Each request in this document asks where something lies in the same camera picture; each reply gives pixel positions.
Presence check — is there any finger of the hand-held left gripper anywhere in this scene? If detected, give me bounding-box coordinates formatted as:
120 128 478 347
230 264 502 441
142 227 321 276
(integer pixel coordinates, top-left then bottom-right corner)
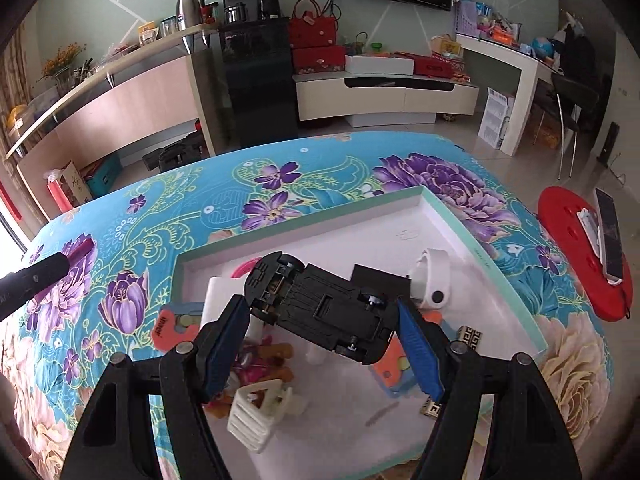
0 252 71 321

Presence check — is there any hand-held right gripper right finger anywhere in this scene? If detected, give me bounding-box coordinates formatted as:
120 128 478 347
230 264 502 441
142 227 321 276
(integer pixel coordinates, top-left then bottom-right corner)
397 297 583 480

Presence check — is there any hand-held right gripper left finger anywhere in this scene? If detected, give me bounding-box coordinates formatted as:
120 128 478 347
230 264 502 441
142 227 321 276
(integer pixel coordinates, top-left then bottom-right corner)
60 294 251 480

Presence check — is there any pink helmet toy figure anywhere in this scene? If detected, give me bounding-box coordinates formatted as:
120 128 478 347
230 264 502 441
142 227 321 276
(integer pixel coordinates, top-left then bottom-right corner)
210 342 297 418

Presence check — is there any white rectangular block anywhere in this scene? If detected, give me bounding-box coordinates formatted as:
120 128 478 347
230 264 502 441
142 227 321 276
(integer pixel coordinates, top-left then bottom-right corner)
202 275 266 342

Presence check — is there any black gold patterned box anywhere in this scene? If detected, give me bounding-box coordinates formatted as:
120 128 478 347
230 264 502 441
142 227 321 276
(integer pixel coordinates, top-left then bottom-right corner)
419 326 485 420

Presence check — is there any purple lighter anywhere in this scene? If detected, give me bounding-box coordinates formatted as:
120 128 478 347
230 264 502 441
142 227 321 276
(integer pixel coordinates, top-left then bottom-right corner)
62 239 96 266

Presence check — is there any white plug-in camera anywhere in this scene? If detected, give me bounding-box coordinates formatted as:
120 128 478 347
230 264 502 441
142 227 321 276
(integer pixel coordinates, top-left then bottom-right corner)
407 249 454 310

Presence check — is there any teal cardboard box lid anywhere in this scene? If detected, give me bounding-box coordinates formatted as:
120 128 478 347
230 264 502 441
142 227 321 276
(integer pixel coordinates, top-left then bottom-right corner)
170 185 548 480

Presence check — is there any black toy car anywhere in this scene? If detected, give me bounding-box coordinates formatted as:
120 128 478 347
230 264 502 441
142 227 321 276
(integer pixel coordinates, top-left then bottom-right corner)
243 252 397 365

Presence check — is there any red paper bag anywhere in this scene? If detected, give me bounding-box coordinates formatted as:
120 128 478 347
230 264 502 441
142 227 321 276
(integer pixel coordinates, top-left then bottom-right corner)
44 160 94 214

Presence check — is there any floral blanket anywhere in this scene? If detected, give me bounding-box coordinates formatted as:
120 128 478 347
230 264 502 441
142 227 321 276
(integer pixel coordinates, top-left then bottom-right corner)
0 130 617 480

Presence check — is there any teal plastic crate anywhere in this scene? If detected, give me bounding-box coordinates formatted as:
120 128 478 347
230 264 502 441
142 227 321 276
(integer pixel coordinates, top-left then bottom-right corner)
82 154 124 196

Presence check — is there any yellow orange container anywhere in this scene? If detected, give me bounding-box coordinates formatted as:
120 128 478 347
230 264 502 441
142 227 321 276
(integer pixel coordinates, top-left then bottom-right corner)
5 105 31 131

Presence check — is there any red stool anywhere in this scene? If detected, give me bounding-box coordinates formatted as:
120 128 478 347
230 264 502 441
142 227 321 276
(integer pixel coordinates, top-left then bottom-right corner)
537 186 632 322

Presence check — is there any black floor equipment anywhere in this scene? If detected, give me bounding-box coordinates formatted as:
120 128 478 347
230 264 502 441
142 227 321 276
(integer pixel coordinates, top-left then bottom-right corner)
142 132 204 174

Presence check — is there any wooden bar counter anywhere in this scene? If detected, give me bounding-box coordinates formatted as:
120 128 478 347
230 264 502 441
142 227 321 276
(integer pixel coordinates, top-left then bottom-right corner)
5 27 224 206

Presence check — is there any small white device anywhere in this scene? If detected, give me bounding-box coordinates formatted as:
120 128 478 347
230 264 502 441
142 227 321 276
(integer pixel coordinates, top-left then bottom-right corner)
577 208 604 259

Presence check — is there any yellow flower vase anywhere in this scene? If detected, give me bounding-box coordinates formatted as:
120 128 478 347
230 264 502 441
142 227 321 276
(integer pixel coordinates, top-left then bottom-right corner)
40 44 87 97

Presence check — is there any smartphone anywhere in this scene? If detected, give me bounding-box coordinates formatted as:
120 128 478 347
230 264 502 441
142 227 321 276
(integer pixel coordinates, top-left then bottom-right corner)
593 187 626 286

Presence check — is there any white printed carton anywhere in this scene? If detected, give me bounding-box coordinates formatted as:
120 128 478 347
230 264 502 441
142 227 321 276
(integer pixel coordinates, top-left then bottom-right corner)
477 86 519 150

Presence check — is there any white television stand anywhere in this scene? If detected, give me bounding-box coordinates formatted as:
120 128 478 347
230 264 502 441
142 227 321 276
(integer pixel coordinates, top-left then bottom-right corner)
292 71 480 129

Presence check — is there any black water dispenser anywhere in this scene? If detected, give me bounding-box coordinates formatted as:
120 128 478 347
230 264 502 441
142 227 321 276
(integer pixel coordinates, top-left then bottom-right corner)
218 0 300 150

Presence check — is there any black tower speaker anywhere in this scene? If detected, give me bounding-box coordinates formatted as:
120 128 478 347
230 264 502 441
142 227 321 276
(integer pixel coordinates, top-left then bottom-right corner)
597 122 621 166

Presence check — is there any red patterned box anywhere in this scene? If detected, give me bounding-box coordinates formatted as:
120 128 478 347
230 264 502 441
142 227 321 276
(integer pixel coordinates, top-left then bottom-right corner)
414 56 469 79

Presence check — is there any white flat box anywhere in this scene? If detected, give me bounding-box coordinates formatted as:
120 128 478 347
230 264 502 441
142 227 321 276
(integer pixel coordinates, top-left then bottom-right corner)
345 54 416 75

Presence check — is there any white desk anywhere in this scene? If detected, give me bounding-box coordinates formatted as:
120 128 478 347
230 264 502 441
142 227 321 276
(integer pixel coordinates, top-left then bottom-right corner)
455 34 562 156

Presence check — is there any yellow cardboard box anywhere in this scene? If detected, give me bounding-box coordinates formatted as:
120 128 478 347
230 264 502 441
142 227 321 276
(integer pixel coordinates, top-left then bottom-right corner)
430 35 464 59

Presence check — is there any steel thermos jug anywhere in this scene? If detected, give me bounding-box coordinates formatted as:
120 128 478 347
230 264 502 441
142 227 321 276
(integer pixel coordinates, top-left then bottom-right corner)
175 0 207 31

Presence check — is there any black chair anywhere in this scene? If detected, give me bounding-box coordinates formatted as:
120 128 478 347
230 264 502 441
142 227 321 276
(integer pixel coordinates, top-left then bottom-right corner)
550 25 602 179

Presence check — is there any red handbag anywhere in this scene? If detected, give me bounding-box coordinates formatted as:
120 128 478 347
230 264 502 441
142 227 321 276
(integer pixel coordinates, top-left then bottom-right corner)
289 0 337 49

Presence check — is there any purple wall calendar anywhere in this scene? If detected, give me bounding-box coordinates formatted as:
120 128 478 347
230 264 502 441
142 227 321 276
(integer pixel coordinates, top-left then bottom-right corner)
452 0 481 36

